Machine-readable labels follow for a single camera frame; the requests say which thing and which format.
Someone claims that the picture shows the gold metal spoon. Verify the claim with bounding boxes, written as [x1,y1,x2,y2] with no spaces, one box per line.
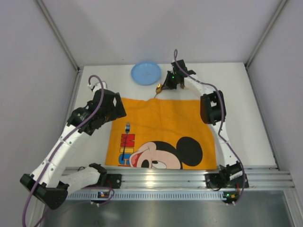
[153,84,162,98]

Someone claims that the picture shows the light blue plate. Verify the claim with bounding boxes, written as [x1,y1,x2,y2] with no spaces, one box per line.
[131,61,162,86]

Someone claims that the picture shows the blue fork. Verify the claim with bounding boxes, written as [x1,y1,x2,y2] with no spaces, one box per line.
[122,123,130,159]

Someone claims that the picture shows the orange cartoon mouse towel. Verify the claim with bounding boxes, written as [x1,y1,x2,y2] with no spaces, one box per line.
[105,98,217,170]

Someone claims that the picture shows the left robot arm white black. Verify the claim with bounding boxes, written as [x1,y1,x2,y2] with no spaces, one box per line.
[20,89,126,210]

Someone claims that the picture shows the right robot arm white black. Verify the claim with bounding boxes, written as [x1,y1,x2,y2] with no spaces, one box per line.
[158,60,247,188]

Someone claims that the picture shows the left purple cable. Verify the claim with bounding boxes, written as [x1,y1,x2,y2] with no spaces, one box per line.
[22,75,116,227]

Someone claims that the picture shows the purple cable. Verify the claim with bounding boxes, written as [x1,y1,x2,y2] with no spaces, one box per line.
[173,49,247,206]
[22,75,116,227]

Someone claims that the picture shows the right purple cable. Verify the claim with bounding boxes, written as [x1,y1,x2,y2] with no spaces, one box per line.
[173,49,247,206]

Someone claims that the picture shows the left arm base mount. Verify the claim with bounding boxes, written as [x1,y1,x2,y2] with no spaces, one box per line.
[84,174,122,189]

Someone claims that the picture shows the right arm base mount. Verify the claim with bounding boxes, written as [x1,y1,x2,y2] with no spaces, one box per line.
[205,173,244,191]

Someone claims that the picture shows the slotted cable duct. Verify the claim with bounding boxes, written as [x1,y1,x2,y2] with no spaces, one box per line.
[66,190,238,201]

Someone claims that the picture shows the aluminium rail beam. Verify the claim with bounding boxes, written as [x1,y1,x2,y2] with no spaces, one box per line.
[107,167,294,191]

